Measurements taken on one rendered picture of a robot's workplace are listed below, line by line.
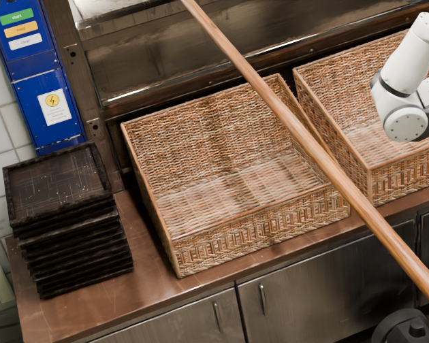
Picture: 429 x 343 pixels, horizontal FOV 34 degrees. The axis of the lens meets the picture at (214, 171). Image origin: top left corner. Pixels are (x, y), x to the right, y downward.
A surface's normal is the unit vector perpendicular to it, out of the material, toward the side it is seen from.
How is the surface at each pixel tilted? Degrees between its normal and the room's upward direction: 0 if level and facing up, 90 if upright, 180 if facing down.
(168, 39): 70
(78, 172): 0
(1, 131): 90
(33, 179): 0
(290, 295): 90
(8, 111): 90
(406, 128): 98
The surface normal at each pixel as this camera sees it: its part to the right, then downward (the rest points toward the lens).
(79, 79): 0.34, 0.52
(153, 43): 0.26, 0.22
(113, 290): -0.15, -0.79
